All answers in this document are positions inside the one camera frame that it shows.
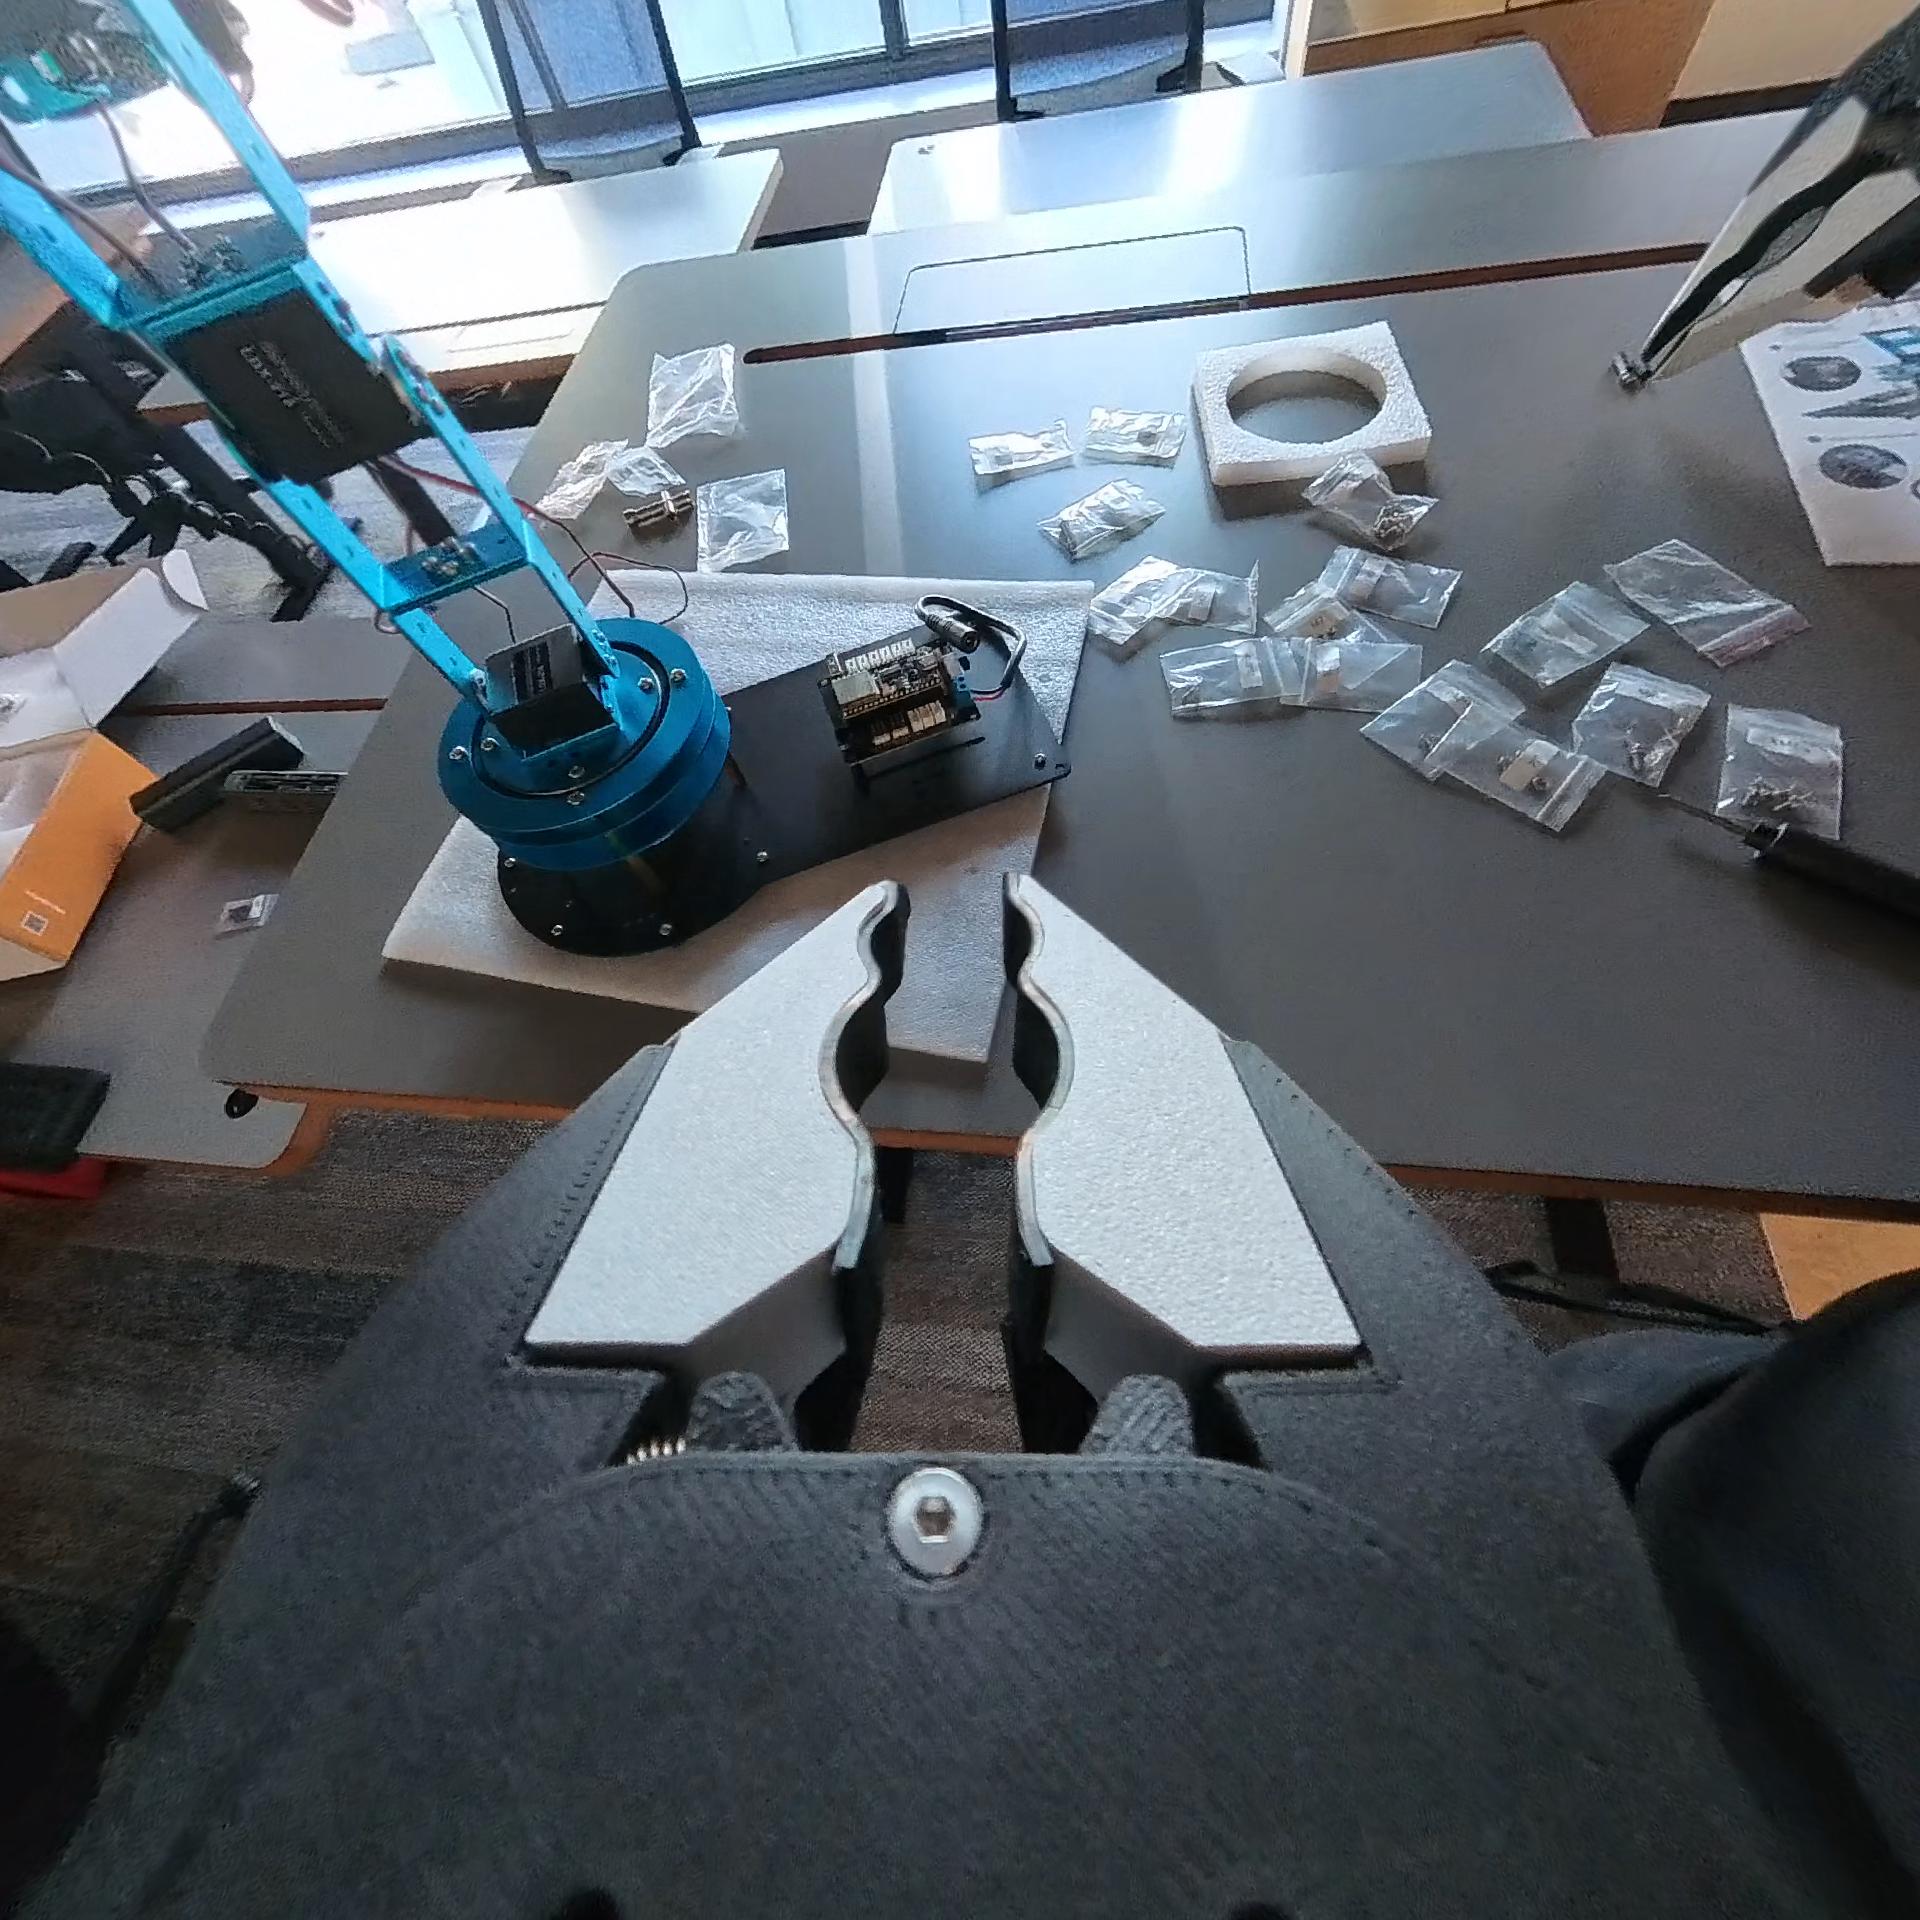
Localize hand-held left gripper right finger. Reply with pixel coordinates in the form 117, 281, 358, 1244
998, 873, 1368, 1456

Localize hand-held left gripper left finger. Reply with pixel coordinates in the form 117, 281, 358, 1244
526, 880, 917, 1453

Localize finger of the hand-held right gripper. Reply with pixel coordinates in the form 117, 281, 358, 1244
1643, 273, 1888, 383
1635, 93, 1881, 366

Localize black screwdriver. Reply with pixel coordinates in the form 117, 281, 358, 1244
1662, 790, 1920, 920

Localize dark grey desk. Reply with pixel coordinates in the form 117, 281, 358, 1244
200, 256, 1920, 1278

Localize pale grey desk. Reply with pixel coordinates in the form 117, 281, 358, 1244
0, 608, 395, 1172

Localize light grey desk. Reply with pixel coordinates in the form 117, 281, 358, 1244
871, 40, 1594, 233

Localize grey desk with wood edge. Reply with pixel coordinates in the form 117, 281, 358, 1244
294, 150, 785, 396

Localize printed instruction sheet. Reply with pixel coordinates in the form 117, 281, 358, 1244
1741, 297, 1920, 569

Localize wooden cabinet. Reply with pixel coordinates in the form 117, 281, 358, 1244
1287, 0, 1719, 136

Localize pile of clear parts bags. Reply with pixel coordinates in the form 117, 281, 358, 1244
973, 404, 1847, 840

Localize white foam block with hole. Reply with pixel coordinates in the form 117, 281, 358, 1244
1192, 320, 1438, 520

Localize controller circuit board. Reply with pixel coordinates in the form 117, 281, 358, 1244
816, 631, 994, 784

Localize white foam sheet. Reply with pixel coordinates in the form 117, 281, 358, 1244
382, 566, 1095, 1070

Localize black rectangular case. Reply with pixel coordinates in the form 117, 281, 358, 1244
134, 718, 309, 833

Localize black office chair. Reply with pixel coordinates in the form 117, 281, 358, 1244
989, 0, 1293, 121
479, 0, 706, 169

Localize orange cardboard box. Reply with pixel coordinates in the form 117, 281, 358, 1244
0, 732, 161, 985

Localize person's dark trousers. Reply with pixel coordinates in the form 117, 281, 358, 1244
1545, 1276, 1920, 1920

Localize white cardboard box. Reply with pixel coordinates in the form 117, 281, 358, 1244
0, 545, 213, 721

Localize large window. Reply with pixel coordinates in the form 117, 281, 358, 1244
224, 0, 1307, 152

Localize dark desk with cable flap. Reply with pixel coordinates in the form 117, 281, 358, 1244
599, 103, 1920, 366

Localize black power cable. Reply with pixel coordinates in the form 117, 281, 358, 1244
914, 594, 1038, 704

